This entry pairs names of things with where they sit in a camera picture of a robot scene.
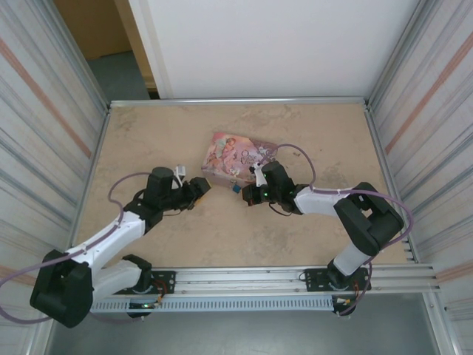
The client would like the grey slotted cable duct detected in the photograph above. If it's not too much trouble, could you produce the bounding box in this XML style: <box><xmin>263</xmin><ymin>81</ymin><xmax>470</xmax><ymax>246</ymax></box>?
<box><xmin>89</xmin><ymin>294</ymin><xmax>336</xmax><ymax>314</ymax></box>

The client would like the thin black right gripper wire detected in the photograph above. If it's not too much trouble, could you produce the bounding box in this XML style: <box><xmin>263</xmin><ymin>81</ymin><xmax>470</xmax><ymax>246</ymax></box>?
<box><xmin>268</xmin><ymin>201</ymin><xmax>293</xmax><ymax>220</ymax></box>

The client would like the pink floral tin box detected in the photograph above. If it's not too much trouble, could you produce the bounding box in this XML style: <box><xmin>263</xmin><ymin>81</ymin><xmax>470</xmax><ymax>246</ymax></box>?
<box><xmin>200</xmin><ymin>131</ymin><xmax>279</xmax><ymax>192</ymax></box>

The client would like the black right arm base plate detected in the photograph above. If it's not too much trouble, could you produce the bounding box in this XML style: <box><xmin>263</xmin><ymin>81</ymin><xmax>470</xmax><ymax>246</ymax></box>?
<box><xmin>302</xmin><ymin>267</ymin><xmax>372</xmax><ymax>294</ymax></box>

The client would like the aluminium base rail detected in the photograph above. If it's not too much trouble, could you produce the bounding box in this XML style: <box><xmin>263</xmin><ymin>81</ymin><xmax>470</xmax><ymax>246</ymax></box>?
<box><xmin>150</xmin><ymin>263</ymin><xmax>441</xmax><ymax>295</ymax></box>

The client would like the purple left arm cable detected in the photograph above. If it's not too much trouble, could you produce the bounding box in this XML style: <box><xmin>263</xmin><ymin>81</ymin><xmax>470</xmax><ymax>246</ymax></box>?
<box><xmin>0</xmin><ymin>170</ymin><xmax>154</xmax><ymax>327</ymax></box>

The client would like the translucent striped side panel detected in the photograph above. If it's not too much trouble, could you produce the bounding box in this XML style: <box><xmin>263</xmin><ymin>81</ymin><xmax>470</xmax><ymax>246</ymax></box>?
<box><xmin>0</xmin><ymin>0</ymin><xmax>110</xmax><ymax>355</ymax></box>
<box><xmin>367</xmin><ymin>0</ymin><xmax>473</xmax><ymax>355</ymax></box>

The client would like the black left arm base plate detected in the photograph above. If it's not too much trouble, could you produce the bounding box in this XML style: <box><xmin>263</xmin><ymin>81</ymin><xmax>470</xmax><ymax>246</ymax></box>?
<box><xmin>149</xmin><ymin>270</ymin><xmax>177</xmax><ymax>296</ymax></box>

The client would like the aluminium table frame bar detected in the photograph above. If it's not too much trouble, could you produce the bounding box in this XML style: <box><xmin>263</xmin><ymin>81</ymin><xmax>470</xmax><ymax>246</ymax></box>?
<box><xmin>363</xmin><ymin>102</ymin><xmax>421</xmax><ymax>264</ymax></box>
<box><xmin>108</xmin><ymin>96</ymin><xmax>372</xmax><ymax>109</ymax></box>
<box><xmin>65</xmin><ymin>104</ymin><xmax>112</xmax><ymax>268</ymax></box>

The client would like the brown wooden panel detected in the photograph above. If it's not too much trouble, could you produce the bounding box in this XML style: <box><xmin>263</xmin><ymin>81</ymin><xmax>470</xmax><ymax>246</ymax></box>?
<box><xmin>54</xmin><ymin>0</ymin><xmax>133</xmax><ymax>61</ymax></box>

